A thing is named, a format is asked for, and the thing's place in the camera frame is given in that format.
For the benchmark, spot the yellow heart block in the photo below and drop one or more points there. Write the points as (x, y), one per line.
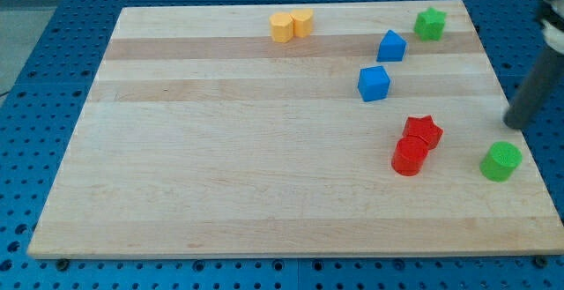
(303, 22)

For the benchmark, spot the green star block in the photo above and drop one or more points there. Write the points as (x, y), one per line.
(429, 24)

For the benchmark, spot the wooden board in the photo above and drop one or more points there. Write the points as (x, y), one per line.
(201, 137)

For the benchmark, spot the green cylinder block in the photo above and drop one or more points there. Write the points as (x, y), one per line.
(500, 161)

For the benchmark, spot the blue triangle block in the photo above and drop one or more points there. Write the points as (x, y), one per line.
(392, 48)

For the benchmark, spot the white black tool holder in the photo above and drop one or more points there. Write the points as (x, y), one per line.
(550, 17)

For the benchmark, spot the red cylinder block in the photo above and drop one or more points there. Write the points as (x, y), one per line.
(409, 155)

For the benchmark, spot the red star block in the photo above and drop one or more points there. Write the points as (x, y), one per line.
(423, 128)

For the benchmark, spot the yellow hexagon block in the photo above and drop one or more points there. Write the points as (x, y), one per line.
(281, 25)

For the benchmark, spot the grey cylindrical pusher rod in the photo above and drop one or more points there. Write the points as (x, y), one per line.
(544, 76)

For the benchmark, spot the blue cube block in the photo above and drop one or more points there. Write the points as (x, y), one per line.
(373, 83)

